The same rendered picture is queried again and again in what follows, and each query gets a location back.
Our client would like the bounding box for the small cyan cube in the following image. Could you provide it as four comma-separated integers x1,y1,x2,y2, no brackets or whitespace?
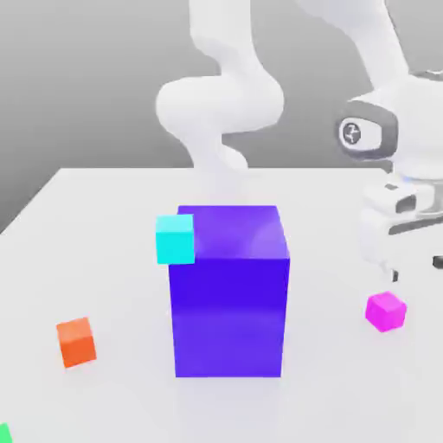
155,213,196,266

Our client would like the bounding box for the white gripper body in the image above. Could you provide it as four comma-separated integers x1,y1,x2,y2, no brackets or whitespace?
359,209,443,269

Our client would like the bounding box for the small magenta cube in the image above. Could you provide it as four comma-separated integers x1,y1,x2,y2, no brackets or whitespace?
364,291,408,334

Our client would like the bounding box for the small orange cube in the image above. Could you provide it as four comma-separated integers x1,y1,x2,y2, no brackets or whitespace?
55,316,98,369

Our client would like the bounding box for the large purple box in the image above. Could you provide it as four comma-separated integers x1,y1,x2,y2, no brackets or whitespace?
168,204,291,379

